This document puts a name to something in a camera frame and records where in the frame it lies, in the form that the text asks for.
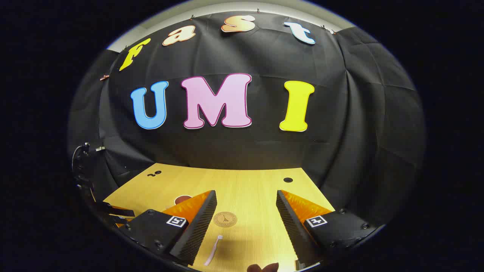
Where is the wooden desktop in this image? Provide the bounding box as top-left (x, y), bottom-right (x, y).
top-left (103, 163), bottom-right (335, 272)

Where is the black backdrop cloth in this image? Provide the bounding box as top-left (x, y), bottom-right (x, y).
top-left (68, 11), bottom-right (426, 231)

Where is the round brown coaster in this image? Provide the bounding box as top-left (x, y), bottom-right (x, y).
top-left (213, 212), bottom-right (238, 228)

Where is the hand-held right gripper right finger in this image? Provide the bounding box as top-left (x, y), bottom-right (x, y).
top-left (276, 190), bottom-right (379, 270)

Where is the white toothbrush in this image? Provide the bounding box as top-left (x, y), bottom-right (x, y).
top-left (204, 235), bottom-right (223, 266)

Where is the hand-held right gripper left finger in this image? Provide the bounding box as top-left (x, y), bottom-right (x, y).
top-left (125, 190), bottom-right (218, 266)

